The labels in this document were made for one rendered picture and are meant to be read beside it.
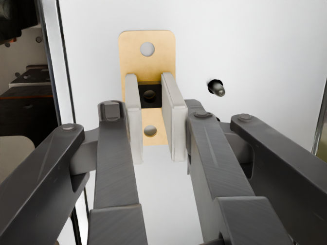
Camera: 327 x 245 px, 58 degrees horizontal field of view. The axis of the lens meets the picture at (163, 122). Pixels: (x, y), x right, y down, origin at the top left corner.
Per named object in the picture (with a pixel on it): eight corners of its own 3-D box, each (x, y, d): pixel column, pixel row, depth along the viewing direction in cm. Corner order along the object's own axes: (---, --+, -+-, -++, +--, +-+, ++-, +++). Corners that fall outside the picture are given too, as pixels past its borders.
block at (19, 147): (10, 64, 49) (-126, 140, 23) (83, 61, 50) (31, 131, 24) (19, 105, 52) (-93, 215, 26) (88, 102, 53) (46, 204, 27)
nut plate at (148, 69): (117, 31, 19) (116, 33, 18) (175, 29, 20) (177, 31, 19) (125, 145, 23) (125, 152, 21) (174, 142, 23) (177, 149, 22)
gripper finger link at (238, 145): (192, 136, 12) (262, 133, 13) (177, 98, 17) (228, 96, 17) (191, 167, 13) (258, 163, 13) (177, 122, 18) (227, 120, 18)
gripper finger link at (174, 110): (172, 107, 14) (188, 106, 14) (160, 72, 20) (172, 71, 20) (172, 163, 15) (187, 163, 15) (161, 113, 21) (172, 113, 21)
